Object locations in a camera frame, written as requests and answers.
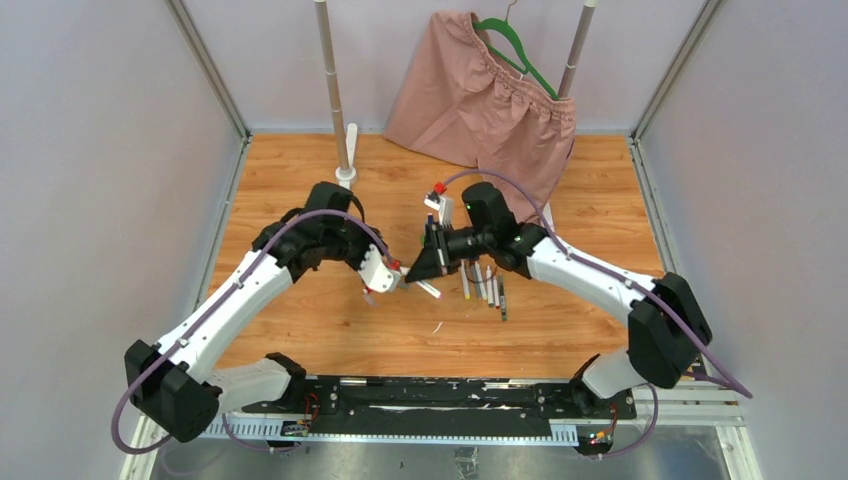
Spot red cap white marker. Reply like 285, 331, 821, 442
489, 276, 501, 309

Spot aluminium frame post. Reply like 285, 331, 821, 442
164, 0, 251, 142
631, 0, 725, 142

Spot white garment rack left foot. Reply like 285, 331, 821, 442
335, 123, 359, 190

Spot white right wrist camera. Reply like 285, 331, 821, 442
424, 191, 455, 227

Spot grey garment rack left pole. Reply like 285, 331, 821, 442
314, 0, 345, 166

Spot aluminium frame right post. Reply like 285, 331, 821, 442
631, 0, 725, 142

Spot pink shorts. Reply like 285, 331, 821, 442
383, 11, 577, 222

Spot grey garment rack pole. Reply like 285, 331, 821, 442
558, 0, 599, 97
314, 0, 345, 166

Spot white garment rack foot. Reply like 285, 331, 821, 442
542, 202, 556, 232
335, 123, 359, 190

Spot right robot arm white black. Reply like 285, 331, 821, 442
406, 182, 713, 418

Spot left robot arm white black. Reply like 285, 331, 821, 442
111, 182, 402, 454

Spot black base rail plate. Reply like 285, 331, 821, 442
243, 375, 637, 441

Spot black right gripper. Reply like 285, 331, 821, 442
407, 222, 494, 285

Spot yellow cap white marker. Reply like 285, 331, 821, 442
459, 263, 471, 300

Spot grey clear-cap pen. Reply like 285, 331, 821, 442
496, 274, 508, 322

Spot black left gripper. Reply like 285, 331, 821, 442
323, 216, 388, 275

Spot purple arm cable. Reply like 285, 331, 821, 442
109, 209, 403, 456
433, 169, 754, 460

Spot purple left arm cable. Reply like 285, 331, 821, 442
109, 209, 403, 456

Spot grey garment rack right pole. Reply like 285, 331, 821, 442
558, 0, 599, 97

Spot white garment rack right foot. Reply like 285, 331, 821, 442
542, 202, 556, 232

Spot black cap white marker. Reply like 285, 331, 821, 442
416, 281, 442, 299

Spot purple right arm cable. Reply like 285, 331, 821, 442
433, 169, 754, 460

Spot clear pen cap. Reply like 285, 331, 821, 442
363, 292, 379, 307

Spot green clothes hanger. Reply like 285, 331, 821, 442
472, 1, 560, 101

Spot aluminium frame left post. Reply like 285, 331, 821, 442
164, 0, 251, 142

